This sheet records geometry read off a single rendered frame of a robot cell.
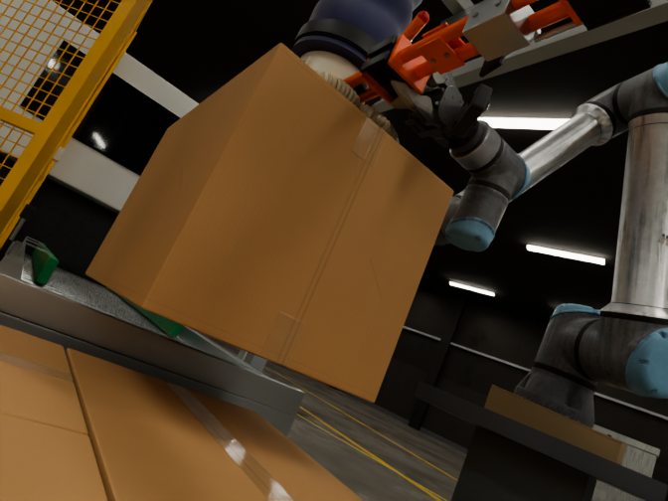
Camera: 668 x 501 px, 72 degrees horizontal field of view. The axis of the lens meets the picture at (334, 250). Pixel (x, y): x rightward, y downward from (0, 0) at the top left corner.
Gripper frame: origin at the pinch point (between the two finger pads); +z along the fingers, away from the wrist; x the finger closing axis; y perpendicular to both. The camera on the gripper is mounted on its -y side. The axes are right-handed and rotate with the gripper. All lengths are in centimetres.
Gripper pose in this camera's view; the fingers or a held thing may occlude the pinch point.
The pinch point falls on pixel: (407, 67)
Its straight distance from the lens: 84.8
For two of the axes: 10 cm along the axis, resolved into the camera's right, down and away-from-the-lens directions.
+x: 4.0, -8.9, 2.2
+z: -7.3, -4.5, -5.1
